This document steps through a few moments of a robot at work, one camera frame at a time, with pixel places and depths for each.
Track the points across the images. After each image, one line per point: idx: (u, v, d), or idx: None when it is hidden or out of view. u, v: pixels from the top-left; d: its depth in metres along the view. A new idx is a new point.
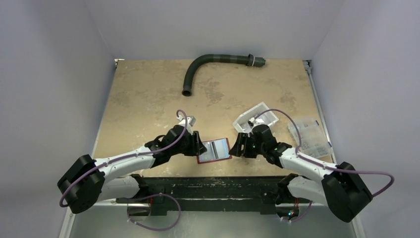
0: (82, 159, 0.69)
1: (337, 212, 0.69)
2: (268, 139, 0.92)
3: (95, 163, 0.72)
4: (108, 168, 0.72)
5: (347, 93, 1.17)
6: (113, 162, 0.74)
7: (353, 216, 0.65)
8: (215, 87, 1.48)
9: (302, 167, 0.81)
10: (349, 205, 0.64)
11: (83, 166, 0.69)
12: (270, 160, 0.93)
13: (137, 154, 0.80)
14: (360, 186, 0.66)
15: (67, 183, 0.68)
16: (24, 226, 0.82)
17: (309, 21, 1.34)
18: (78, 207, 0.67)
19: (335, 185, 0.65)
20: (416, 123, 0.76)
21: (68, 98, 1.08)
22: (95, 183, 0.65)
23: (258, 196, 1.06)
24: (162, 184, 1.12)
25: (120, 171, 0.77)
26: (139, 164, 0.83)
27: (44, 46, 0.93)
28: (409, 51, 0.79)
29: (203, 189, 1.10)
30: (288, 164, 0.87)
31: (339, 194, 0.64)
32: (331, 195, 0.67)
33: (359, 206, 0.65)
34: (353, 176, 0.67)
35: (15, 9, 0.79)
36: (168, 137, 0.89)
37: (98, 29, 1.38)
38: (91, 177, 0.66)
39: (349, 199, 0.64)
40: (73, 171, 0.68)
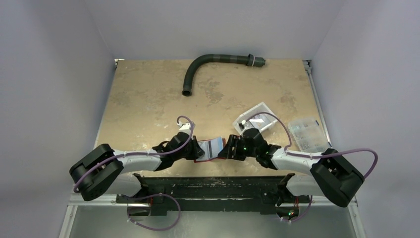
0: (102, 147, 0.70)
1: (334, 201, 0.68)
2: (260, 143, 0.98)
3: (114, 152, 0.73)
4: (125, 159, 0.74)
5: (347, 93, 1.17)
6: (129, 155, 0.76)
7: (348, 200, 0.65)
8: (215, 87, 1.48)
9: (292, 163, 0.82)
10: (341, 188, 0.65)
11: (102, 153, 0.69)
12: (264, 165, 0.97)
13: (147, 154, 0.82)
14: (349, 168, 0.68)
15: (82, 169, 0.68)
16: (24, 225, 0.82)
17: (309, 21, 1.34)
18: (90, 195, 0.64)
19: (323, 171, 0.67)
20: (416, 123, 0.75)
21: (68, 97, 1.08)
22: (113, 170, 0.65)
23: (258, 196, 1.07)
24: (163, 184, 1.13)
25: (133, 165, 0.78)
26: (147, 163, 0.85)
27: (43, 46, 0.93)
28: (410, 51, 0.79)
29: (203, 189, 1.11)
30: (279, 164, 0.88)
31: (328, 179, 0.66)
32: (322, 183, 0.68)
33: (352, 188, 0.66)
34: (340, 159, 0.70)
35: (14, 9, 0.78)
36: (171, 143, 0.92)
37: (98, 29, 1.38)
38: (109, 165, 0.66)
39: (339, 182, 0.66)
40: (92, 158, 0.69)
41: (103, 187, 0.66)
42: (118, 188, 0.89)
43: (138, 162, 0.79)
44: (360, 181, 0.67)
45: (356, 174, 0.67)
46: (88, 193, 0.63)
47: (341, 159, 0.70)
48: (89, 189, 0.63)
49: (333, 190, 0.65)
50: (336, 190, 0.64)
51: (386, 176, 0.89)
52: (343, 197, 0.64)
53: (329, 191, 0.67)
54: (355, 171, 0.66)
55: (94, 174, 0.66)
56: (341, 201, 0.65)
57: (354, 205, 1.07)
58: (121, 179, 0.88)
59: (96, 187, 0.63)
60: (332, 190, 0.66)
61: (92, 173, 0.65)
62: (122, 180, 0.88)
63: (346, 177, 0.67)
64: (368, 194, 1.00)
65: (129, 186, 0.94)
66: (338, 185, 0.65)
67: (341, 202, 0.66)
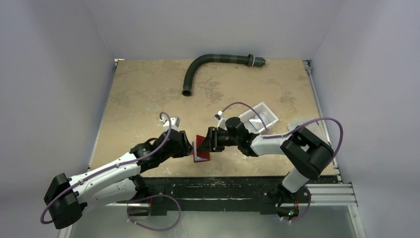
0: (59, 179, 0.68)
1: (307, 176, 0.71)
2: (242, 132, 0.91)
3: (71, 182, 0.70)
4: (83, 186, 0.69)
5: (347, 93, 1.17)
6: (89, 179, 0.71)
7: (319, 172, 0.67)
8: (215, 87, 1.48)
9: (269, 146, 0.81)
10: (310, 161, 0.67)
11: (59, 186, 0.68)
12: (245, 152, 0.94)
13: (117, 166, 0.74)
14: (318, 142, 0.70)
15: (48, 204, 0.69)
16: (24, 226, 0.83)
17: (308, 22, 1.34)
18: (64, 223, 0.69)
19: (292, 146, 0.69)
20: (416, 123, 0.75)
21: (68, 97, 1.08)
22: (68, 205, 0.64)
23: (258, 196, 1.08)
24: (162, 184, 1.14)
25: (102, 185, 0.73)
26: (122, 175, 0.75)
27: (44, 47, 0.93)
28: (409, 51, 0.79)
29: (204, 189, 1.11)
30: (260, 150, 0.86)
31: (298, 154, 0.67)
32: (293, 159, 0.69)
33: (322, 160, 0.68)
34: (308, 134, 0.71)
35: (14, 9, 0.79)
36: (158, 140, 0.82)
37: (98, 29, 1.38)
38: (65, 199, 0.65)
39: (308, 155, 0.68)
40: (51, 193, 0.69)
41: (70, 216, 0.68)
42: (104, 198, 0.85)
43: (105, 181, 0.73)
44: (330, 153, 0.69)
45: (325, 146, 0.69)
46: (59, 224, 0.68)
47: (310, 134, 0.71)
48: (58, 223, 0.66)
49: (304, 164, 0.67)
50: (305, 163, 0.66)
51: (386, 176, 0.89)
52: (315, 170, 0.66)
53: (301, 166, 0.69)
54: (323, 144, 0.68)
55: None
56: (315, 174, 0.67)
57: (354, 205, 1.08)
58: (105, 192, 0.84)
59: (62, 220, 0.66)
60: (303, 165, 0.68)
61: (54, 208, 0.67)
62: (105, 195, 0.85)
63: (316, 150, 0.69)
64: (368, 195, 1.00)
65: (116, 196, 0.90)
66: (307, 159, 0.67)
67: (313, 176, 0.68)
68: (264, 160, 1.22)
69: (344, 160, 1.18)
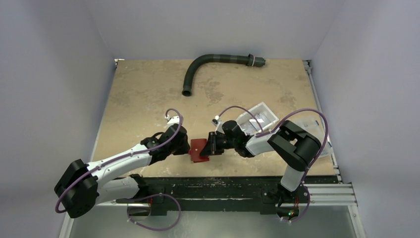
0: (76, 164, 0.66)
1: (296, 168, 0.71)
2: (238, 134, 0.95)
3: (88, 167, 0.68)
4: (101, 171, 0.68)
5: (347, 93, 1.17)
6: (106, 165, 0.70)
7: (306, 163, 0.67)
8: (215, 87, 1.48)
9: (259, 144, 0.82)
10: (295, 151, 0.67)
11: (77, 171, 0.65)
12: (242, 154, 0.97)
13: (132, 154, 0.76)
14: (304, 134, 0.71)
15: (62, 189, 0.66)
16: (24, 226, 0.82)
17: (309, 21, 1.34)
18: (77, 211, 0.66)
19: (277, 139, 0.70)
20: (416, 123, 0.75)
21: (68, 97, 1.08)
22: (88, 188, 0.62)
23: (258, 196, 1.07)
24: (162, 184, 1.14)
25: (117, 172, 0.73)
26: (134, 163, 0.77)
27: (43, 46, 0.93)
28: (409, 51, 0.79)
29: (204, 189, 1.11)
30: (254, 149, 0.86)
31: (283, 146, 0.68)
32: (280, 151, 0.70)
33: (309, 151, 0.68)
34: (294, 127, 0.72)
35: (14, 9, 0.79)
36: (167, 133, 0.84)
37: (98, 29, 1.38)
38: (84, 182, 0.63)
39: (294, 147, 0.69)
40: (67, 177, 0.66)
41: (86, 202, 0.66)
42: (110, 194, 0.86)
43: (121, 168, 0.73)
44: (317, 145, 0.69)
45: (311, 138, 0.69)
46: (75, 210, 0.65)
47: (295, 127, 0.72)
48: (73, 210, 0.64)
49: (289, 155, 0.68)
50: (289, 154, 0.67)
51: (386, 176, 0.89)
52: (301, 159, 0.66)
53: (288, 158, 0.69)
54: (309, 136, 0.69)
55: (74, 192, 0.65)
56: (301, 164, 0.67)
57: (354, 205, 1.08)
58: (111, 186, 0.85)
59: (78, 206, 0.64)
60: (289, 156, 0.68)
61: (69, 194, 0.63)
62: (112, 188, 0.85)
63: (302, 142, 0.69)
64: (367, 194, 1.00)
65: (121, 193, 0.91)
66: (292, 149, 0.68)
67: (300, 167, 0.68)
68: (264, 160, 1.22)
69: (344, 161, 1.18)
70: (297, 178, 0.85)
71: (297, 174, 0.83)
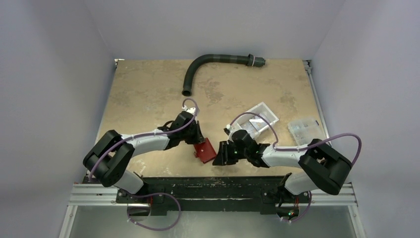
0: (110, 133, 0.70)
1: (326, 191, 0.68)
2: (249, 143, 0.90)
3: (122, 137, 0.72)
4: (133, 141, 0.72)
5: (347, 93, 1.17)
6: (137, 137, 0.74)
7: (340, 188, 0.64)
8: (215, 87, 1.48)
9: (282, 158, 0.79)
10: (330, 176, 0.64)
11: (111, 139, 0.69)
12: (256, 164, 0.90)
13: (154, 134, 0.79)
14: (337, 155, 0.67)
15: (94, 158, 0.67)
16: (24, 226, 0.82)
17: (308, 22, 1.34)
18: (108, 181, 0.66)
19: (310, 161, 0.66)
20: (416, 123, 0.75)
21: (68, 97, 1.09)
22: (126, 152, 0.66)
23: (258, 196, 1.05)
24: (163, 184, 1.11)
25: (142, 147, 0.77)
26: (155, 143, 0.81)
27: (43, 46, 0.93)
28: (409, 51, 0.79)
29: (203, 189, 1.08)
30: (271, 161, 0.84)
31: (317, 169, 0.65)
32: (312, 174, 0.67)
33: (341, 175, 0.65)
34: (328, 148, 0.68)
35: (14, 9, 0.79)
36: (177, 121, 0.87)
37: (98, 29, 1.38)
38: (122, 148, 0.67)
39: (328, 170, 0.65)
40: (102, 145, 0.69)
41: (119, 171, 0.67)
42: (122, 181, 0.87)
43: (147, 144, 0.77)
44: (349, 167, 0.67)
45: (344, 160, 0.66)
46: (106, 179, 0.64)
47: (328, 147, 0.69)
48: (106, 176, 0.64)
49: (322, 180, 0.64)
50: (325, 179, 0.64)
51: (385, 176, 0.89)
52: (334, 185, 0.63)
53: (319, 181, 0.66)
54: (343, 158, 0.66)
55: (108, 159, 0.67)
56: (333, 189, 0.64)
57: (354, 206, 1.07)
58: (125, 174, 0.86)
59: (112, 173, 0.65)
60: (321, 180, 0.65)
61: (105, 160, 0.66)
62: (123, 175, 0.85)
63: (335, 164, 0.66)
64: (367, 194, 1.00)
65: (129, 183, 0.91)
66: (327, 174, 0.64)
67: (332, 191, 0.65)
68: None
69: None
70: (307, 187, 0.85)
71: (313, 185, 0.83)
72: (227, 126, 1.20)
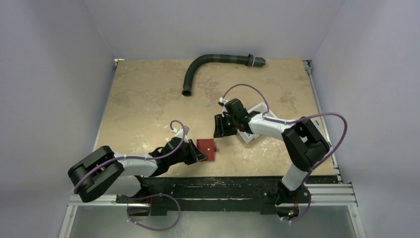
0: (103, 148, 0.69)
1: (298, 165, 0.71)
2: (237, 109, 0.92)
3: (114, 155, 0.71)
4: (125, 162, 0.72)
5: (347, 92, 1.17)
6: (129, 158, 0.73)
7: (311, 165, 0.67)
8: (215, 87, 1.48)
9: (267, 128, 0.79)
10: (306, 154, 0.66)
11: (103, 155, 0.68)
12: (242, 127, 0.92)
13: (145, 159, 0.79)
14: (318, 137, 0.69)
15: (82, 171, 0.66)
16: (24, 226, 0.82)
17: (308, 22, 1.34)
18: (89, 197, 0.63)
19: (292, 135, 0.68)
20: (417, 123, 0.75)
21: (68, 97, 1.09)
22: (114, 172, 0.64)
23: (257, 196, 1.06)
24: (163, 184, 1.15)
25: (130, 169, 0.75)
26: (143, 168, 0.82)
27: (43, 46, 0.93)
28: (409, 51, 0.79)
29: (203, 189, 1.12)
30: (257, 129, 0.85)
31: (297, 144, 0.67)
32: (290, 148, 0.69)
33: (317, 155, 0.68)
34: (313, 128, 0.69)
35: (13, 9, 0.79)
36: (165, 148, 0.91)
37: (98, 29, 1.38)
38: (110, 167, 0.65)
39: (306, 148, 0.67)
40: (92, 159, 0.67)
41: (103, 188, 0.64)
42: (117, 185, 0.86)
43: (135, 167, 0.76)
44: (326, 149, 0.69)
45: (323, 144, 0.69)
46: (87, 195, 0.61)
47: (314, 127, 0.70)
48: (88, 191, 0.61)
49: (298, 155, 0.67)
50: (301, 154, 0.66)
51: (385, 176, 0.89)
52: (308, 161, 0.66)
53: (295, 155, 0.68)
54: (323, 141, 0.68)
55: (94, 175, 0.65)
56: (305, 165, 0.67)
57: (354, 206, 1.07)
58: (119, 179, 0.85)
59: (94, 190, 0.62)
60: (297, 155, 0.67)
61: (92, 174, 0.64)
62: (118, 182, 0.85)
63: (314, 145, 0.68)
64: (367, 194, 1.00)
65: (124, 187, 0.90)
66: (304, 151, 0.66)
67: (303, 166, 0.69)
68: (264, 160, 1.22)
69: (344, 161, 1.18)
70: (300, 177, 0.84)
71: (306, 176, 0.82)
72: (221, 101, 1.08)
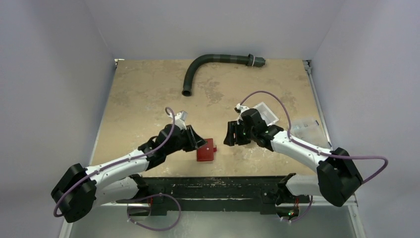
0: (73, 168, 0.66)
1: (329, 199, 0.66)
2: (257, 122, 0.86)
3: (86, 172, 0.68)
4: (100, 176, 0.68)
5: (347, 92, 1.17)
6: (105, 169, 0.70)
7: (343, 200, 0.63)
8: (215, 87, 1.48)
9: (294, 151, 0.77)
10: (341, 190, 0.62)
11: (74, 175, 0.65)
12: (261, 143, 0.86)
13: (130, 159, 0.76)
14: (353, 171, 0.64)
15: (60, 193, 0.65)
16: (24, 226, 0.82)
17: (308, 22, 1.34)
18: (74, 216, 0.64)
19: (329, 171, 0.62)
20: (417, 123, 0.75)
21: (68, 97, 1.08)
22: (85, 193, 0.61)
23: (258, 196, 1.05)
24: (162, 184, 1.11)
25: (113, 178, 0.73)
26: (132, 168, 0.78)
27: (43, 46, 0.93)
28: (409, 51, 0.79)
29: (203, 189, 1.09)
30: (279, 148, 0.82)
31: (334, 180, 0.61)
32: (324, 181, 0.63)
33: (350, 190, 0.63)
34: (349, 161, 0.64)
35: (14, 9, 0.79)
36: (159, 137, 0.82)
37: (98, 29, 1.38)
38: (82, 187, 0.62)
39: (341, 183, 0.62)
40: (65, 181, 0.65)
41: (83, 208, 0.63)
42: (111, 191, 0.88)
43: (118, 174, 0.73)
44: (359, 183, 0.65)
45: (357, 177, 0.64)
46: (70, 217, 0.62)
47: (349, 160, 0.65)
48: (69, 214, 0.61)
49: (333, 191, 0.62)
50: (337, 191, 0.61)
51: (385, 176, 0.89)
52: (341, 197, 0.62)
53: (329, 190, 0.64)
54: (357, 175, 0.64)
55: None
56: (338, 200, 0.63)
57: (354, 205, 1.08)
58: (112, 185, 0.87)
59: None
60: (332, 190, 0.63)
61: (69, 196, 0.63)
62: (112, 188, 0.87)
63: (348, 178, 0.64)
64: (368, 194, 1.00)
65: (120, 192, 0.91)
66: (340, 187, 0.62)
67: (336, 202, 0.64)
68: (264, 160, 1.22)
69: None
70: (310, 191, 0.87)
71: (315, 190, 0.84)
72: (237, 106, 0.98)
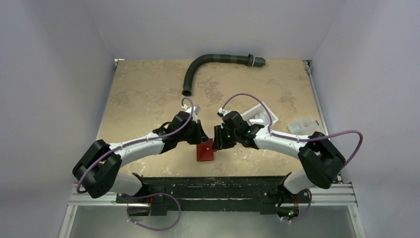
0: (97, 143, 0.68)
1: (318, 184, 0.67)
2: (239, 124, 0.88)
3: (110, 147, 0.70)
4: (123, 151, 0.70)
5: (347, 92, 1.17)
6: (127, 146, 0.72)
7: (331, 182, 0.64)
8: (215, 87, 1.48)
9: (276, 144, 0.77)
10: (326, 172, 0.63)
11: (99, 149, 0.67)
12: (246, 144, 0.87)
13: (147, 140, 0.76)
14: (335, 151, 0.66)
15: (83, 169, 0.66)
16: (25, 225, 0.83)
17: (308, 22, 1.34)
18: (97, 192, 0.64)
19: (309, 153, 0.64)
20: (417, 123, 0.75)
21: (69, 97, 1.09)
22: (112, 164, 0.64)
23: (257, 195, 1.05)
24: (162, 184, 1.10)
25: (132, 156, 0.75)
26: (148, 149, 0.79)
27: (43, 46, 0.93)
28: (409, 51, 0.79)
29: (203, 189, 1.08)
30: (263, 145, 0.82)
31: (315, 163, 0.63)
32: (307, 167, 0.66)
33: (336, 170, 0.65)
34: (327, 143, 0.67)
35: (14, 9, 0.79)
36: (174, 122, 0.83)
37: (98, 29, 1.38)
38: (108, 160, 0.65)
39: (325, 165, 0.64)
40: (89, 156, 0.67)
41: (107, 182, 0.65)
42: (118, 184, 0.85)
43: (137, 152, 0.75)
44: (343, 163, 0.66)
45: (340, 157, 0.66)
46: (94, 191, 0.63)
47: (328, 142, 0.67)
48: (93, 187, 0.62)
49: (317, 174, 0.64)
50: (321, 173, 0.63)
51: (385, 176, 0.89)
52: (327, 179, 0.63)
53: (313, 174, 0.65)
54: (339, 154, 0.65)
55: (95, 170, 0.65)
56: (325, 183, 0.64)
57: (354, 205, 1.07)
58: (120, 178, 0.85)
59: (99, 184, 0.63)
60: (316, 173, 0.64)
61: (93, 170, 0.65)
62: (121, 178, 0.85)
63: (331, 160, 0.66)
64: (368, 194, 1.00)
65: (126, 185, 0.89)
66: (323, 169, 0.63)
67: (324, 185, 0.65)
68: (264, 160, 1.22)
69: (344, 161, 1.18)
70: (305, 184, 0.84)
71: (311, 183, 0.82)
72: (220, 111, 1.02)
